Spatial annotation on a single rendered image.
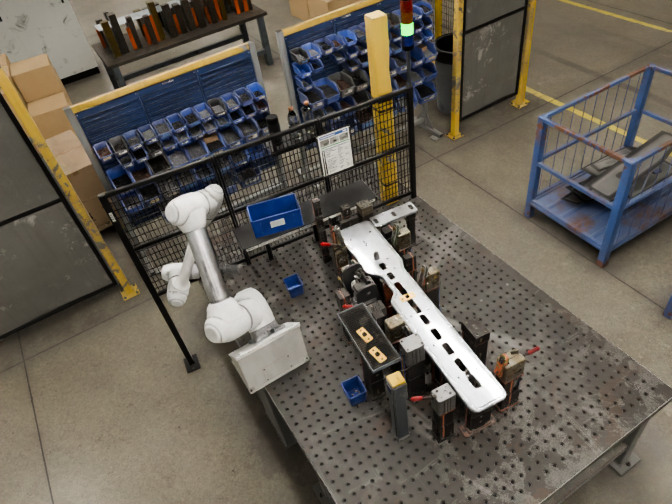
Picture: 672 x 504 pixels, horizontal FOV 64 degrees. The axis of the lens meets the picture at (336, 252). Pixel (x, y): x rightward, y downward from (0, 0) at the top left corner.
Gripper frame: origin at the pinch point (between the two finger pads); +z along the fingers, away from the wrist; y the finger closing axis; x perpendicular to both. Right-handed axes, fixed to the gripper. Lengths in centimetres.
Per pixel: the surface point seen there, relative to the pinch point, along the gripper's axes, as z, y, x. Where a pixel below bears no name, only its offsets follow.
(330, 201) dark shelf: 60, 8, -42
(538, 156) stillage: 230, 45, -84
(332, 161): 61, -3, -64
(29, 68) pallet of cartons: -207, 242, -264
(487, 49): 244, 125, -223
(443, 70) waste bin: 216, 169, -225
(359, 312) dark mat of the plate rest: 58, -65, 35
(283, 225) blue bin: 29.1, -1.5, -24.8
